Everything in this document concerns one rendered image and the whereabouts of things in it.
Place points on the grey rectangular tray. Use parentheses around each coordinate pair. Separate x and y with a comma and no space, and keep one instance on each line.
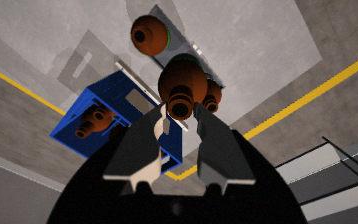
(177,45)

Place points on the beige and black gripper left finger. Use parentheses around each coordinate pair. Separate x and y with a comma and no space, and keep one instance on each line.
(133,154)

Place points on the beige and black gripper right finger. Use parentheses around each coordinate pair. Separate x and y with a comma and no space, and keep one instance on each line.
(227,158)

